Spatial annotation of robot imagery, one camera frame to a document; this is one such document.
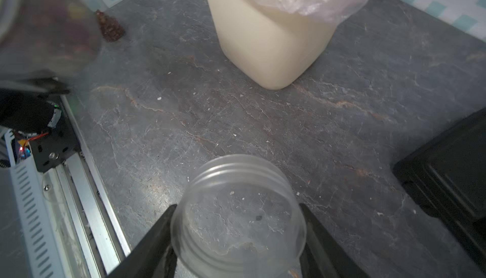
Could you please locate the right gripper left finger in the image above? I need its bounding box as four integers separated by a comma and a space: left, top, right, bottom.
108, 205, 177, 278

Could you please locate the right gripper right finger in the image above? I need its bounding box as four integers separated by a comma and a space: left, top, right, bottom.
299, 203, 369, 278

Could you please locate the clear plastic jar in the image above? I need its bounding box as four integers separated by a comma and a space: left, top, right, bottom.
1, 0, 102, 80

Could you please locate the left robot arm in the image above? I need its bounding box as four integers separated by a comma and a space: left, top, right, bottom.
1, 78, 70, 137

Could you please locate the dried flower tea in jar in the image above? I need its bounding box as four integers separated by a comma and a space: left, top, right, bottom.
15, 0, 101, 60

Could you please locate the black plastic case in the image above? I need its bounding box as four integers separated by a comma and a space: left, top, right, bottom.
392, 109, 485, 271

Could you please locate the cream trash bin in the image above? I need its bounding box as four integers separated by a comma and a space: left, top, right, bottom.
207, 0, 336, 90

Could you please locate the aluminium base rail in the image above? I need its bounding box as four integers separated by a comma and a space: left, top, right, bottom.
1, 97, 130, 277

